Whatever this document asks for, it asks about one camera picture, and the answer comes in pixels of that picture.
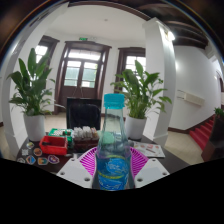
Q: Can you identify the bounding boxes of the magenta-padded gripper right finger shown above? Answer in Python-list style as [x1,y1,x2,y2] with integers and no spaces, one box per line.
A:
[128,147,170,190]

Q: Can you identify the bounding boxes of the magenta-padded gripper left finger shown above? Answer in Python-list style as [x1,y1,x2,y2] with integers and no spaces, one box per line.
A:
[57,147,100,190]

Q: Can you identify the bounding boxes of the clear blue-capped drink bottle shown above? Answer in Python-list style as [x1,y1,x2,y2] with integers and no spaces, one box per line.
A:
[94,93,134,192]

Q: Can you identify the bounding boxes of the white printed paper sheet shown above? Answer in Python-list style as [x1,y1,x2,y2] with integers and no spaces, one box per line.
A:
[133,141,166,159]

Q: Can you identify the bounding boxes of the red plastic box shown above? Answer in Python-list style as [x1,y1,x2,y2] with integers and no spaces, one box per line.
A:
[39,135,69,156]

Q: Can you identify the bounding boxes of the brown box of small jars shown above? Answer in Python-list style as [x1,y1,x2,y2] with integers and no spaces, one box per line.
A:
[72,125,100,153]

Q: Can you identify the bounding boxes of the green and white box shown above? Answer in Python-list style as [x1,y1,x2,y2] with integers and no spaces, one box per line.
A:
[47,128,74,148]

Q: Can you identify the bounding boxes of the black chair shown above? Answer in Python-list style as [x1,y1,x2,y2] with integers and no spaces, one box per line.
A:
[65,97,103,131]

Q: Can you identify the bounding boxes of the red carpeted staircase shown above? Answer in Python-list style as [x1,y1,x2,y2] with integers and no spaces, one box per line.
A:
[189,114,218,151]

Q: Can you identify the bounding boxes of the green plant in white pot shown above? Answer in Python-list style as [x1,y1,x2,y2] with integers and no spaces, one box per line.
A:
[6,47,66,143]
[111,59,173,141]

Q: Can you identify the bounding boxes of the dark wooden glazed double door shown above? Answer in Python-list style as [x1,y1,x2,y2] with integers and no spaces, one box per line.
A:
[54,40,112,114]

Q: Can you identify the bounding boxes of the dark wooden framed window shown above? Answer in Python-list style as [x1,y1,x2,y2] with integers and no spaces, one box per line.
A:
[34,35,60,68]
[114,47,147,92]

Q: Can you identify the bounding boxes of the white wall radiator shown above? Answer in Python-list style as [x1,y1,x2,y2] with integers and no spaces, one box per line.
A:
[178,89,206,107]

